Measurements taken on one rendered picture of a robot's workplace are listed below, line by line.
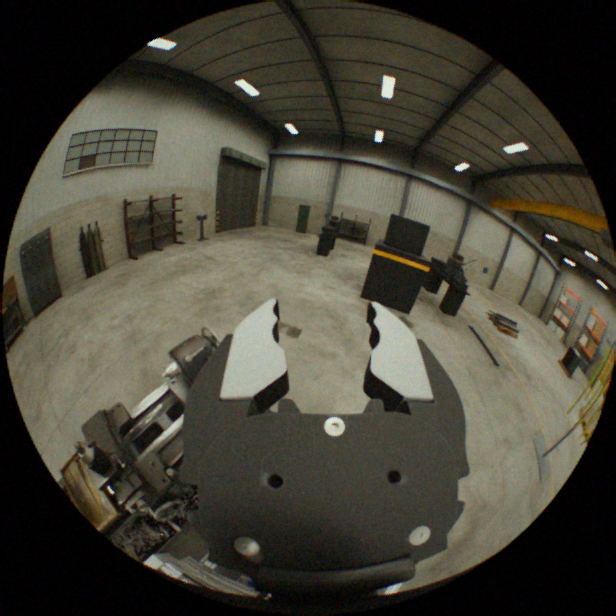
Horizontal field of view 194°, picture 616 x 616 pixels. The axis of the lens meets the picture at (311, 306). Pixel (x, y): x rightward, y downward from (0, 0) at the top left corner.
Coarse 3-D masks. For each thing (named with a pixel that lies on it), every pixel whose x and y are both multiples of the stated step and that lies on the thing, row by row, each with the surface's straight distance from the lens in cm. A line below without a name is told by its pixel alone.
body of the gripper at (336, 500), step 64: (256, 448) 6; (320, 448) 5; (384, 448) 6; (448, 448) 7; (192, 512) 6; (256, 512) 5; (320, 512) 5; (384, 512) 6; (448, 512) 6; (256, 576) 6; (320, 576) 6; (384, 576) 6
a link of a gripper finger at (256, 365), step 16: (272, 304) 12; (256, 320) 10; (272, 320) 10; (240, 336) 9; (256, 336) 9; (272, 336) 9; (240, 352) 8; (256, 352) 8; (272, 352) 8; (240, 368) 8; (256, 368) 8; (272, 368) 7; (224, 384) 7; (240, 384) 7; (256, 384) 7; (272, 384) 7; (288, 384) 8; (256, 400) 7; (272, 400) 8
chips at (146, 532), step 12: (192, 504) 116; (144, 516) 132; (180, 516) 116; (132, 528) 140; (144, 528) 128; (156, 528) 130; (168, 528) 124; (180, 528) 123; (120, 540) 150; (132, 540) 145; (144, 540) 136; (156, 540) 132; (168, 540) 129; (132, 552) 147; (144, 552) 139
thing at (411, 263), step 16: (400, 224) 418; (416, 224) 421; (384, 240) 418; (400, 240) 418; (416, 240) 422; (384, 256) 381; (400, 256) 382; (416, 256) 394; (368, 272) 390; (384, 272) 388; (400, 272) 388; (416, 272) 392; (368, 288) 400; (384, 288) 398; (400, 288) 398; (416, 288) 402; (384, 304) 411; (400, 304) 412
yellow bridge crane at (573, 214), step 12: (492, 204) 1610; (504, 204) 1503; (516, 204) 1415; (528, 204) 1342; (540, 204) 1280; (552, 204) 1230; (564, 216) 1166; (576, 216) 1128; (588, 216) 1103; (600, 216) 1085; (600, 228) 1045
